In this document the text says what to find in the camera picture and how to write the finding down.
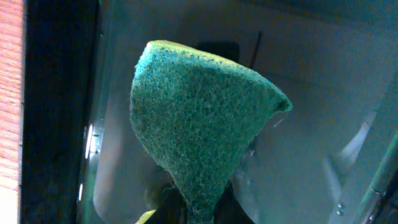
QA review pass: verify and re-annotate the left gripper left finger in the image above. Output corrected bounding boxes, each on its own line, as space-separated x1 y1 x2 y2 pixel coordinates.
146 183 187 224

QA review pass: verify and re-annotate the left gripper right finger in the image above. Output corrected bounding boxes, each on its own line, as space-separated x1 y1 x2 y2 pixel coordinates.
214 182 254 224

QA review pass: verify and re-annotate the green sponge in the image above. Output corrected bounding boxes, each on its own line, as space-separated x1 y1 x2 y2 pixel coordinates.
130 40 292 223

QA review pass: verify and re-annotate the black rectangular tray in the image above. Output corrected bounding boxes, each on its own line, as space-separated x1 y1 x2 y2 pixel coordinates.
19 1 397 223

